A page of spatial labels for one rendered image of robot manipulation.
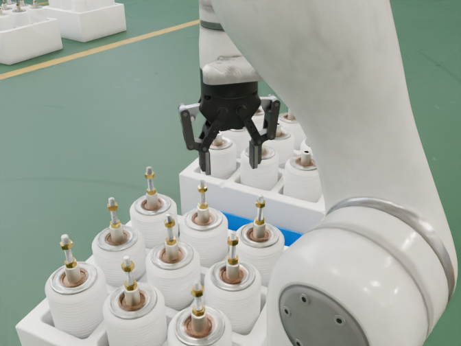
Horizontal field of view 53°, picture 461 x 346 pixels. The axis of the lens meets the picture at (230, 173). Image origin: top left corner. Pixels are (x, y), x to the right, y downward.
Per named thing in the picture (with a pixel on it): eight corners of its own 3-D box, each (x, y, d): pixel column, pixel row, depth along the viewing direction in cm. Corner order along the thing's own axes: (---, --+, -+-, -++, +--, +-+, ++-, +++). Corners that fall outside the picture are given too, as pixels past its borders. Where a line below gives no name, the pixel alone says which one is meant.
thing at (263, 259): (287, 299, 96) (293, 231, 87) (263, 329, 89) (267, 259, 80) (249, 281, 101) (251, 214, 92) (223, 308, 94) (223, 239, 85)
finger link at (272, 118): (274, 99, 61) (263, 139, 64) (286, 101, 62) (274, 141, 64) (267, 93, 63) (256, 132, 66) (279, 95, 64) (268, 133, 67)
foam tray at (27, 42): (63, 48, 285) (57, 18, 276) (9, 65, 256) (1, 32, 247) (21, 40, 302) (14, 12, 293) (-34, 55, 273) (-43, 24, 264)
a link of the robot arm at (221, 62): (206, 88, 51) (203, 31, 48) (188, 60, 61) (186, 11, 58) (282, 80, 53) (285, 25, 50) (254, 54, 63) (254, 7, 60)
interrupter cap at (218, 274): (218, 257, 81) (218, 255, 81) (260, 266, 79) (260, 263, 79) (204, 287, 75) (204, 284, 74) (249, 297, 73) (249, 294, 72)
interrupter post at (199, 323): (205, 319, 69) (204, 303, 67) (209, 331, 67) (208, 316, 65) (189, 323, 68) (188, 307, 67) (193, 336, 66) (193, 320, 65)
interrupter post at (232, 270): (228, 270, 78) (228, 255, 76) (241, 273, 78) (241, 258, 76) (223, 279, 76) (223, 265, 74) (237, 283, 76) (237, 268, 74)
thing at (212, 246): (178, 300, 96) (173, 231, 87) (189, 269, 104) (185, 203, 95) (223, 305, 95) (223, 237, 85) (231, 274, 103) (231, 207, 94)
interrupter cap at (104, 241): (140, 226, 89) (140, 223, 88) (136, 252, 82) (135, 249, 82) (101, 228, 88) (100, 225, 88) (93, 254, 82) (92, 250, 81)
